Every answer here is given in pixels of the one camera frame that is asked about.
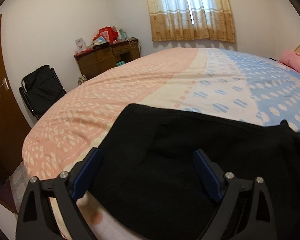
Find patterned bag on floor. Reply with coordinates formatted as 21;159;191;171
77;75;87;86

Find red gift box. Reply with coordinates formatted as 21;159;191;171
98;27;118;43

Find black pants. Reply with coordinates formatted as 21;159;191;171
88;104;300;239

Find white photo card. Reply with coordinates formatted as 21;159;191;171
75;38;87;53

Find brown wooden desk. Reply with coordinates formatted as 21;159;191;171
74;38;140;80

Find teal box under desk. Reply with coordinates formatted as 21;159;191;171
116;61;125;67

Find brown wooden door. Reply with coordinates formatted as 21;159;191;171
0;15;31;213

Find silver door handle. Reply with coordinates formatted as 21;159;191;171
0;78;9;90

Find pink floral pillow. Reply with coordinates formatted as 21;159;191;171
279;50;300;74

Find beige patterned window curtain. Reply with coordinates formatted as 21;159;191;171
147;0;236;43

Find pink and blue bedsheet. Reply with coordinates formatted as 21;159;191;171
23;48;300;239

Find black folding chair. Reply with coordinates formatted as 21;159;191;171
19;65;66;120

